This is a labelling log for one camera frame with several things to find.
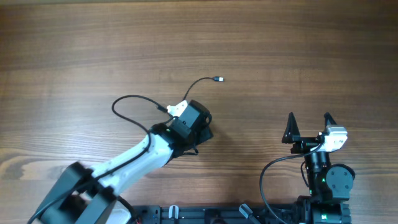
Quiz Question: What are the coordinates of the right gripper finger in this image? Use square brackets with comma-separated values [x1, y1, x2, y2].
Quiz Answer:
[282, 112, 301, 144]
[324, 112, 336, 126]

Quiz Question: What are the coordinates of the long black USB cable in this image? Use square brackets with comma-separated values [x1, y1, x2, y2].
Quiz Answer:
[182, 76, 224, 102]

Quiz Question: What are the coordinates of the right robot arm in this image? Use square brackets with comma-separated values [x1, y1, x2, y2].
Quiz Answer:
[282, 113, 355, 224]

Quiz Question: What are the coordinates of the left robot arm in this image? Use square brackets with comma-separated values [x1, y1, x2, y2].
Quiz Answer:
[29, 100, 213, 223]

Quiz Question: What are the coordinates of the right camera black cable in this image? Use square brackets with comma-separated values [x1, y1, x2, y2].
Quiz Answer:
[259, 142, 325, 224]

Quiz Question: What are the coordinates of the camera black cable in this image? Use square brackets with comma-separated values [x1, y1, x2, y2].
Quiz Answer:
[27, 95, 175, 224]
[259, 142, 325, 224]

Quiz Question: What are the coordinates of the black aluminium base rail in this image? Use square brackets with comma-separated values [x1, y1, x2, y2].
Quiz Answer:
[130, 203, 352, 224]

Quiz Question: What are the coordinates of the left camera black cable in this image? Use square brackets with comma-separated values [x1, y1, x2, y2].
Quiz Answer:
[27, 95, 175, 224]

